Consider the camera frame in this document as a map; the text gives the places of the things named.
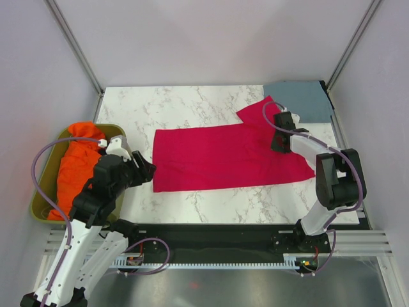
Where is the red t-shirt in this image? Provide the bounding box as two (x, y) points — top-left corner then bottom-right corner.
(153, 97), (314, 193)

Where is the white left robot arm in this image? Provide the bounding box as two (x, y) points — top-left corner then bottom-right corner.
(20, 151), (156, 306)

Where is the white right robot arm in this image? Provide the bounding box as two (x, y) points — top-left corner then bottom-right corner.
(271, 111), (367, 252)

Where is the folded blue-grey t-shirt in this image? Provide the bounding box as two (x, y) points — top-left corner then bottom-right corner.
(263, 81), (334, 123)

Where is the olive green plastic bin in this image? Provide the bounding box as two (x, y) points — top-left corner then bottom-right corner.
(29, 123), (126, 226)

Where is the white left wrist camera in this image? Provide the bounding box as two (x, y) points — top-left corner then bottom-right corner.
(98, 135), (132, 162)

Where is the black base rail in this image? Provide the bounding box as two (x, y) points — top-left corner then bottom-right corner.
(129, 224), (331, 264)

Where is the white slotted cable duct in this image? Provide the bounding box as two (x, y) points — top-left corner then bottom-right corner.
(109, 254), (318, 270)

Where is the right aluminium frame post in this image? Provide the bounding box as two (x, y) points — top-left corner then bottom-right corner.
(326, 0), (383, 93)

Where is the aluminium frame post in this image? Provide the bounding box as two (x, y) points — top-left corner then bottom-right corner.
(326, 0), (383, 93)
(44, 0), (104, 97)

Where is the left aluminium frame post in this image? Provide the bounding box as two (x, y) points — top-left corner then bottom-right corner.
(44, 0), (104, 97)

